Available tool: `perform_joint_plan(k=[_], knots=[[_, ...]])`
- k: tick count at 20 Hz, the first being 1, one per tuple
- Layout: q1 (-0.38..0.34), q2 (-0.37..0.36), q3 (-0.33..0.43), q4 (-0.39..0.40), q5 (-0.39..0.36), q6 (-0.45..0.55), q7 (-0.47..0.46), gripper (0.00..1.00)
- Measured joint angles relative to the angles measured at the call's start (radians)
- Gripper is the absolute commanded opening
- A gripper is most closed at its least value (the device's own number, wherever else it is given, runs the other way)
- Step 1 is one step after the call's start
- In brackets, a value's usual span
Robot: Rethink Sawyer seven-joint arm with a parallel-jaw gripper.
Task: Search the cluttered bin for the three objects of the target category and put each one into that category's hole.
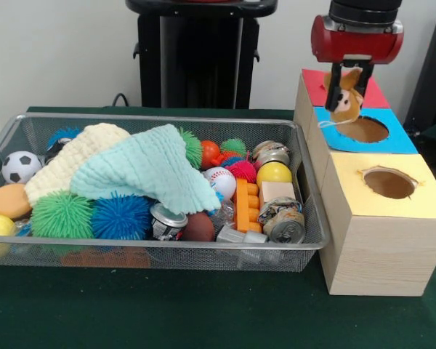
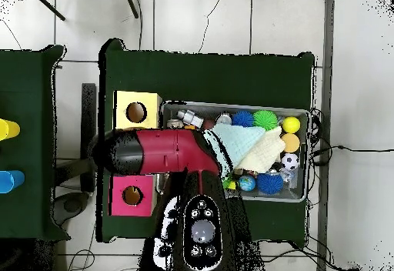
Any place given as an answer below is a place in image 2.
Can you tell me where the light blue waffle cloth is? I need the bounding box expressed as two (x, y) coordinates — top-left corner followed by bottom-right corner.
(202, 122), (268, 175)

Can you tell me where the cream waffle cloth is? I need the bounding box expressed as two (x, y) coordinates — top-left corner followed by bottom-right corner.
(235, 125), (286, 174)

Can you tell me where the wooden box with three holes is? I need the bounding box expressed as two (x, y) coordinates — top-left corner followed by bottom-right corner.
(108, 90), (163, 217)

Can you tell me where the blue spiky rubber ball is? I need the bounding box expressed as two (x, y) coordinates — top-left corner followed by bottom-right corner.
(231, 110), (254, 129)

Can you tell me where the dark green table cloth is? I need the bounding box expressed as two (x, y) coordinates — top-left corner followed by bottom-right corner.
(0, 44), (70, 243)
(96, 38), (316, 247)

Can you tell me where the small globe ball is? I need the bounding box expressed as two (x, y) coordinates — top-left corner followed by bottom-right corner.
(239, 174), (257, 192)

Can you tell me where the green spiky rubber ball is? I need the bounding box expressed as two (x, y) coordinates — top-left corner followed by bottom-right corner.
(252, 109), (279, 132)

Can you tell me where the dark blue spiky ball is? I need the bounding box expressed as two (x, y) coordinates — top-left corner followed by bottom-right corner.
(256, 172), (284, 196)

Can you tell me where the orange foam ball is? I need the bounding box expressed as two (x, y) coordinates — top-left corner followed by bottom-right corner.
(280, 132), (302, 154)

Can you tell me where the yellow smooth ball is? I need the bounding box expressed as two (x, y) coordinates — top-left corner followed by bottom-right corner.
(282, 115), (302, 134)

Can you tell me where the small soccer ball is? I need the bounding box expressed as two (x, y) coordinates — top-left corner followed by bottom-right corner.
(281, 152), (300, 172)

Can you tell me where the black upright panel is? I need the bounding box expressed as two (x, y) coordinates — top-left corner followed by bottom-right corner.
(80, 82), (97, 192)

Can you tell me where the dark grey stand base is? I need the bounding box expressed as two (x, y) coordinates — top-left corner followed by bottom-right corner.
(53, 192), (90, 226)

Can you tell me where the black stand leg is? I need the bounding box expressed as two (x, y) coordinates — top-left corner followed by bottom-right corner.
(125, 0), (140, 19)
(35, 0), (66, 22)

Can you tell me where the yellow plastic cup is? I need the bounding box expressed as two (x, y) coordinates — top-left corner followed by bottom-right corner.
(0, 118), (22, 142)

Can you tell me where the blue plastic cup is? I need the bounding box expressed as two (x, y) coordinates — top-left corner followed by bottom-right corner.
(0, 169), (26, 194)

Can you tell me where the wire mesh bin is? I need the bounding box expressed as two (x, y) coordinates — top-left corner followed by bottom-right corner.
(155, 100), (310, 203)

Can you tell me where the black floor cable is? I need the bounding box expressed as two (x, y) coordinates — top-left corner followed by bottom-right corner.
(310, 143), (394, 165)

